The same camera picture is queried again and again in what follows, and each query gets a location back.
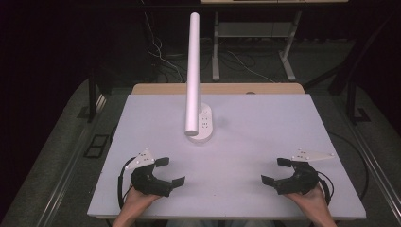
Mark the person's right hand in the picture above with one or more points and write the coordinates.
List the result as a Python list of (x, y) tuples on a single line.
[(310, 199)]

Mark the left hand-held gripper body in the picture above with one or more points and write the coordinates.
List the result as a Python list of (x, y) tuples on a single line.
[(148, 183)]

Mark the aluminium floor rail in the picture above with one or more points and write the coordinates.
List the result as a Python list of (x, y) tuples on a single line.
[(63, 179), (375, 164)]

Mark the black metal stand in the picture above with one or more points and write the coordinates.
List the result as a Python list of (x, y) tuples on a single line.
[(354, 101), (92, 97)]

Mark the white table cover board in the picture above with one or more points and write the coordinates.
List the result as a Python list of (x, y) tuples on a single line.
[(246, 138)]

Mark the wooden table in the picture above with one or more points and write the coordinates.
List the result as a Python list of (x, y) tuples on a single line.
[(227, 88)]

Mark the white desk lamp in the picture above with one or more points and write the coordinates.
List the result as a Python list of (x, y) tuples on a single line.
[(193, 78)]

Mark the black rectangular floor frame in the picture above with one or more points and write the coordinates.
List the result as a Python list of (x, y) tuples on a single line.
[(96, 146)]

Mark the grey metal desk frame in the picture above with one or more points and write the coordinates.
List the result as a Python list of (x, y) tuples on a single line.
[(252, 30)]

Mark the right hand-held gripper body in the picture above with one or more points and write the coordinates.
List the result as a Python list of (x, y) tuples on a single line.
[(299, 183)]

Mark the person's left hand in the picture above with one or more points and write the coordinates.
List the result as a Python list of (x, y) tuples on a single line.
[(140, 198)]

